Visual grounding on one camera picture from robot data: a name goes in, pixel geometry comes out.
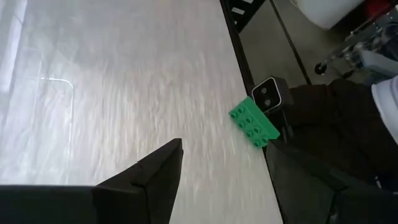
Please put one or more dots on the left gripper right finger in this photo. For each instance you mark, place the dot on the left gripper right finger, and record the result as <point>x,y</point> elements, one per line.
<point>311,202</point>

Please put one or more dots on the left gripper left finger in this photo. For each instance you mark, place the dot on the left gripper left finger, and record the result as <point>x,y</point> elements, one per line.
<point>130,199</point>

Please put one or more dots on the large green block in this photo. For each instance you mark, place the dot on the large green block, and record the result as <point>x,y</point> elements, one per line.
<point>253,124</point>

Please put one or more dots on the person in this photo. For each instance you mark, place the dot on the person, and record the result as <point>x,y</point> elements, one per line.
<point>335,124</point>

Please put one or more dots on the clear plastic tray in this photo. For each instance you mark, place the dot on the clear plastic tray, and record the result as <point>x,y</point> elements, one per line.
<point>71,118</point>

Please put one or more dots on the metal wheeled cart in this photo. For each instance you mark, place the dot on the metal wheeled cart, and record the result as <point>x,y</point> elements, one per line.
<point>373,40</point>

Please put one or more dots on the white round object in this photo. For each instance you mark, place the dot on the white round object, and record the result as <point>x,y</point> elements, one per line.
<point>326,11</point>

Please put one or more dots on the red object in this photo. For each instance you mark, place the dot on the red object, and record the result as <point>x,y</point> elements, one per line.
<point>379,6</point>

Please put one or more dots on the black twin-lens camera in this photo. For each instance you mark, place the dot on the black twin-lens camera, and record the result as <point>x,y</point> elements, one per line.
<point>267,95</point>

